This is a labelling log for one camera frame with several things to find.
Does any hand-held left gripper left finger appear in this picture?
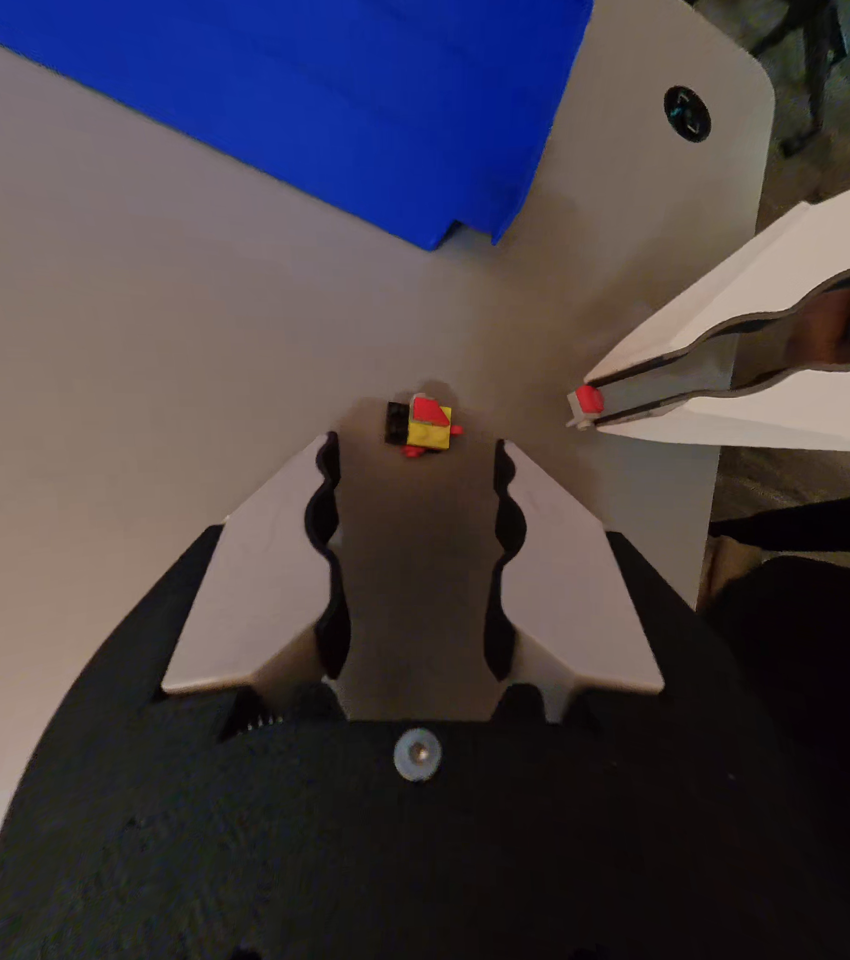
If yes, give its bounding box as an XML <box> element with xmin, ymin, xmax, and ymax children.
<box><xmin>161</xmin><ymin>429</ymin><xmax>353</xmax><ymax>695</ymax></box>

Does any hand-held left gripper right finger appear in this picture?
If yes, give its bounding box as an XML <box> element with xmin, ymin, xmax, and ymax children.
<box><xmin>482</xmin><ymin>438</ymin><xmax>666</xmax><ymax>723</ymax></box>

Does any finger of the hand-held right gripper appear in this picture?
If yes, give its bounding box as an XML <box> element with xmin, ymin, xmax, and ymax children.
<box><xmin>592</xmin><ymin>358</ymin><xmax>850</xmax><ymax>454</ymax></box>
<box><xmin>582</xmin><ymin>166</ymin><xmax>850</xmax><ymax>393</ymax></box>

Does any small red lego piece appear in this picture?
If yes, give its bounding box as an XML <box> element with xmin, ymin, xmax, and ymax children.
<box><xmin>566</xmin><ymin>384</ymin><xmax>607</xmax><ymax>432</ymax></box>

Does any red yellow lego assembly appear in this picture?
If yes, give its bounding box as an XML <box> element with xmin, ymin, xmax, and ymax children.
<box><xmin>385</xmin><ymin>392</ymin><xmax>465</xmax><ymax>459</ymax></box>

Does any person's leg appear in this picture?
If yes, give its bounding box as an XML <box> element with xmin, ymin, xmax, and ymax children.
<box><xmin>697</xmin><ymin>534</ymin><xmax>729</xmax><ymax>610</ymax></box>

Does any black round desk control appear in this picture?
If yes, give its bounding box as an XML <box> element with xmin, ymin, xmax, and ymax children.
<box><xmin>662</xmin><ymin>84</ymin><xmax>713</xmax><ymax>144</ymax></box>

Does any person's black knit sweater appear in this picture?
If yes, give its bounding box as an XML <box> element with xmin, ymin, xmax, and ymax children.
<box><xmin>706</xmin><ymin>487</ymin><xmax>850</xmax><ymax>960</ymax></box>

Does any blue plastic bin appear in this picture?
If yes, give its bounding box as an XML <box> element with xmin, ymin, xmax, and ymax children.
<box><xmin>0</xmin><ymin>0</ymin><xmax>595</xmax><ymax>252</ymax></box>

